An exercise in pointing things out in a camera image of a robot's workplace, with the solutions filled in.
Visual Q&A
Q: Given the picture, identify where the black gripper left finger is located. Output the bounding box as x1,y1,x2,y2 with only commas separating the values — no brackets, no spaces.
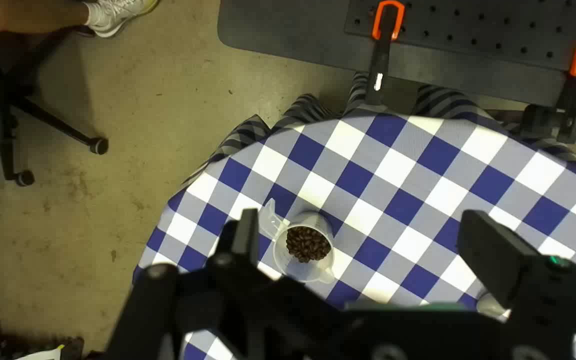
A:
233,209,258,265

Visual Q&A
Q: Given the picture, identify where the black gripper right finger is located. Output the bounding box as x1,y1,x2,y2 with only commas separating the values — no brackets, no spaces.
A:
459,210,545,312

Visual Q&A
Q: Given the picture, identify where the blue white checkered tablecloth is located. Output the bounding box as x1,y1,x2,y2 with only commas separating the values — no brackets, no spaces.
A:
115,114,576,360

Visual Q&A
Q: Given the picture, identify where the black perforated board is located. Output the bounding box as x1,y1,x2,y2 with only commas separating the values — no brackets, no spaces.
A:
219,0,576,107

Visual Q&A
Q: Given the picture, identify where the orange black clamp left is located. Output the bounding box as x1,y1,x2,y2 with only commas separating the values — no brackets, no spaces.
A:
366,0,407,104

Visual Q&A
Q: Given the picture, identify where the seated person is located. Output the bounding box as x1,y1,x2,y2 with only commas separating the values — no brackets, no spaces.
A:
0,0,161,39

